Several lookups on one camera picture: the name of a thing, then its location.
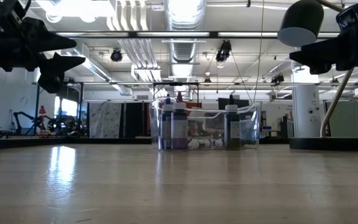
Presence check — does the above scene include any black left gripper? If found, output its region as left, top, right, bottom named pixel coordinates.
left=0, top=15, right=86, bottom=94

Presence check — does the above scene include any large black food coloring bottle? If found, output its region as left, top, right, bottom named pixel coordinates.
left=224, top=94, right=241, bottom=150

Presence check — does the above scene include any large purple food coloring bottle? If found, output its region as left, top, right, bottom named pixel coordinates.
left=171, top=91, right=189, bottom=150

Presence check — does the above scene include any black desk lamp brass neck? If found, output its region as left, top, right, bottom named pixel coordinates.
left=277, top=0, right=358, bottom=151

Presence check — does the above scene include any white round column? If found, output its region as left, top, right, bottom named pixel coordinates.
left=291, top=63, right=322, bottom=138

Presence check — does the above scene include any red background machine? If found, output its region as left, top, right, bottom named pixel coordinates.
left=38, top=105, right=47, bottom=125

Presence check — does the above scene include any patterned partition panel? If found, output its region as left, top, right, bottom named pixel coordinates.
left=88, top=101, right=123, bottom=139

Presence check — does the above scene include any clear plastic bin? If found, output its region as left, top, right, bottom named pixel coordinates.
left=149, top=96, right=262, bottom=151

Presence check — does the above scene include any long ceiling light strip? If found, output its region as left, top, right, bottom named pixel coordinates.
left=54, top=30, right=341, bottom=40

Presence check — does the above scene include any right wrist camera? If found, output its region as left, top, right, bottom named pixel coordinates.
left=336, top=0, right=358, bottom=32

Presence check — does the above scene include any black ceiling cable reel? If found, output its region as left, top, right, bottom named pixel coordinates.
left=271, top=73, right=285, bottom=85
left=215, top=39, right=232, bottom=62
left=110, top=49, right=124, bottom=63

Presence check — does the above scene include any black background rack frame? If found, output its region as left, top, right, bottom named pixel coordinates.
left=31, top=81, right=200, bottom=138

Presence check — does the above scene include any grey-green partition wall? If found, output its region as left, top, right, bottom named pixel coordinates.
left=323, top=100, right=358, bottom=138

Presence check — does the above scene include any black aluminium table frame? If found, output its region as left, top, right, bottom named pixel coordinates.
left=0, top=136, right=358, bottom=151

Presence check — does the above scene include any silver ventilation duct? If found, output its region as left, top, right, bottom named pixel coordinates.
left=163, top=0, right=208, bottom=65

